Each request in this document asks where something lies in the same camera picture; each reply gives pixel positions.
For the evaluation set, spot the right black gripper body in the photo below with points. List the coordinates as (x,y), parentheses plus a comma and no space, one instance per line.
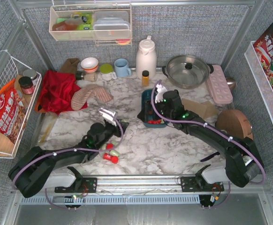
(152,111)

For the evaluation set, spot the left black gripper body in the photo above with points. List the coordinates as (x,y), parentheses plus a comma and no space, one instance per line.
(117,126)

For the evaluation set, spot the teal plastic storage basket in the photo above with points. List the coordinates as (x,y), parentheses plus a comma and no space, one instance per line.
(146,95)

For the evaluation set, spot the striped pink brown towel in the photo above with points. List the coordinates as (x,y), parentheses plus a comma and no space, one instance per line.
(81,96)

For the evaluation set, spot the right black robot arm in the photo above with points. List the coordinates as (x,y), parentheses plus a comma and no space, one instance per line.
(242,159)

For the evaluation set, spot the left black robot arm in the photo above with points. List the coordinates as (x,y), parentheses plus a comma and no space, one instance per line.
(32,171)

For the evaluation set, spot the green coffee capsule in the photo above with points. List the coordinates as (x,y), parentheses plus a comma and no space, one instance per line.
(114,142)
(114,153)

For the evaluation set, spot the right white mesh basket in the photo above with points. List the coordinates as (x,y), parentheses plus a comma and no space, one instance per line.
(260,78)

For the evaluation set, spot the orange spice bottle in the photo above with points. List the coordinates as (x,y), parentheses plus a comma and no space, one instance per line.
(145,78)

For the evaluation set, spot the steel pot with lid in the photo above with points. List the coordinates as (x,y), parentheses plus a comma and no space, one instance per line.
(187,71)

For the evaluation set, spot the brown cardboard sheet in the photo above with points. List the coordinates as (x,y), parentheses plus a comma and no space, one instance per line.
(204,110)

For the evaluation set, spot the white thermos jug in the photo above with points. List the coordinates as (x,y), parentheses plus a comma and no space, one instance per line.
(146,58)

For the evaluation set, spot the glass grain shaker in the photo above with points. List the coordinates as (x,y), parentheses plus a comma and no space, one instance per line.
(90,77)

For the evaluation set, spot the light blue mug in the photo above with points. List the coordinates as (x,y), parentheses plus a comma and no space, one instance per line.
(121,67)

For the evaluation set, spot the green lid sugar jar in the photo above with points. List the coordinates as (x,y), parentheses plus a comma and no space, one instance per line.
(107,72)

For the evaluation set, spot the pink egg tray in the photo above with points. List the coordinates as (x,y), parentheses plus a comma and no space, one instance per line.
(217,86)

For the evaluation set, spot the red cloth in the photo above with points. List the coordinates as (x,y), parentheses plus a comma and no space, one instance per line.
(56,93)

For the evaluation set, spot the white orange striped bowl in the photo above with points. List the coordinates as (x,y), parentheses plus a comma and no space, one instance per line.
(90,64)

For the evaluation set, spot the round wooden board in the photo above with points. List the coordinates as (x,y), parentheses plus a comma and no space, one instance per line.
(234,123)

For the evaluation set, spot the brown paper bag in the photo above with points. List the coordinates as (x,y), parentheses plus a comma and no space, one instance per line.
(70,66)

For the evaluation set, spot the red lid glass jar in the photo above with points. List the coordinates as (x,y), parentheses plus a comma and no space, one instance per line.
(26,85)

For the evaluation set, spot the silver lid glass jar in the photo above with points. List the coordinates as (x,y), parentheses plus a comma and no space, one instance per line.
(31,73)

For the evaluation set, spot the clear plastic food containers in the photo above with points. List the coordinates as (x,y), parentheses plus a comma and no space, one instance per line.
(111,25)

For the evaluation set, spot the red seasoning packet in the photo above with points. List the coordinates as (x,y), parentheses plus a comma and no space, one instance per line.
(12,111)

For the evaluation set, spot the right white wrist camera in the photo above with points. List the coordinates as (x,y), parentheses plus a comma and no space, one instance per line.
(161,90)

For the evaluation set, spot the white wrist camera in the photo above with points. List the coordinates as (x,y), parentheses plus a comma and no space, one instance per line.
(161,90)
(108,115)

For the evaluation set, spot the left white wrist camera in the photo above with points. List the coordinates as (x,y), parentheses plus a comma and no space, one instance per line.
(108,115)

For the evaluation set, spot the cream wall basket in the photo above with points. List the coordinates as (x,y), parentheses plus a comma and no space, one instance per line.
(63,28)

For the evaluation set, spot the left white wire basket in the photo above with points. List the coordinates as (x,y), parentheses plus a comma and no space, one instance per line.
(9,72)

